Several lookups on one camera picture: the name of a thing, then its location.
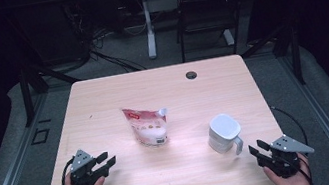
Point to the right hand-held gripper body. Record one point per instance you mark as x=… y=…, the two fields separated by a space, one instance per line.
x=284 y=162

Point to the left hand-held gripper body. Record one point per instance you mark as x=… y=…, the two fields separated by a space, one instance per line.
x=82 y=177

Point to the white lidded plastic container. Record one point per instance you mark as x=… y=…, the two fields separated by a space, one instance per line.
x=223 y=131

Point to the red and white spouted pouch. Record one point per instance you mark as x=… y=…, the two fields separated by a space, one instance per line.
x=150 y=130

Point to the person's right hand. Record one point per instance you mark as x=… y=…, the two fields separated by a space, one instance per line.
x=294 y=184

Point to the black metal stand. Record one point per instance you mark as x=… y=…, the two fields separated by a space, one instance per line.
x=27 y=95
x=296 y=53

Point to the black table grommet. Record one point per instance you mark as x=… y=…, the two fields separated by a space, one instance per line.
x=191 y=75

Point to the white desk leg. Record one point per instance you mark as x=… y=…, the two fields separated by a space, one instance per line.
x=228 y=37
x=150 y=34

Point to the black folding chair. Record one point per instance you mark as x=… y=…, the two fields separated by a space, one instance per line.
x=209 y=7

